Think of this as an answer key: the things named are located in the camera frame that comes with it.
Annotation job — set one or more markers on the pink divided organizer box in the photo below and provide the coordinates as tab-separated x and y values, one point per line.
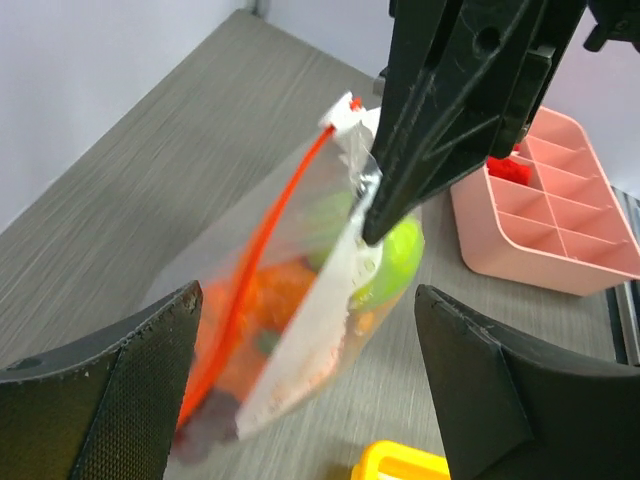
564	230

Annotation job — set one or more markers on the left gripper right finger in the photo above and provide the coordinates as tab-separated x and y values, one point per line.
512	406

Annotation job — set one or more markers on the orange fake pumpkin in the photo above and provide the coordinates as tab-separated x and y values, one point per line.
272	300

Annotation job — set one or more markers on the purple fake grapes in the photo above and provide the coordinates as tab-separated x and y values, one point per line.
213	422

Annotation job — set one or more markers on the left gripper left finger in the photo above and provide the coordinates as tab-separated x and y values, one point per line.
106	405

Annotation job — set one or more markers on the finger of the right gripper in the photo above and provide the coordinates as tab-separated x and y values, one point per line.
462	81

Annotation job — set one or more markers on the clear zip top bag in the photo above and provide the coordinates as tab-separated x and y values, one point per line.
268	226

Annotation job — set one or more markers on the green fake apple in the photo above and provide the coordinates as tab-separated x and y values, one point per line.
383	271

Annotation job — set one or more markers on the red object in organizer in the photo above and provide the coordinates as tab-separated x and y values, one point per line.
514	168

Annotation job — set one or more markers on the yellow plastic tray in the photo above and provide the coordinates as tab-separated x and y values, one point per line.
387	459

